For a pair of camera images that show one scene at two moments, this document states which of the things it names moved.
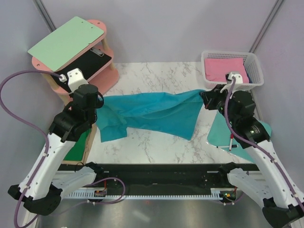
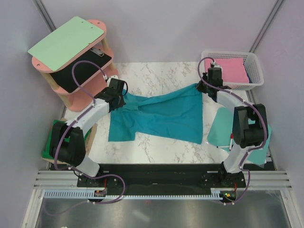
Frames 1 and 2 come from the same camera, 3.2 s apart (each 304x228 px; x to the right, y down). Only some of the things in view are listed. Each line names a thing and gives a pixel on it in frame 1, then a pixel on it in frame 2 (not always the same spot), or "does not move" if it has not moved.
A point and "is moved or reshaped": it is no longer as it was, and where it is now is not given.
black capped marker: (233, 146) does not move
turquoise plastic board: (220, 136) does not move
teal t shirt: (171, 113) is moved or reshaped
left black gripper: (99, 102) to (121, 102)
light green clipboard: (58, 48) does not move
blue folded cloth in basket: (250, 80) does not move
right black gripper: (210, 97) to (200, 88)
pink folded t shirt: (216, 69) does not move
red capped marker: (232, 136) does not move
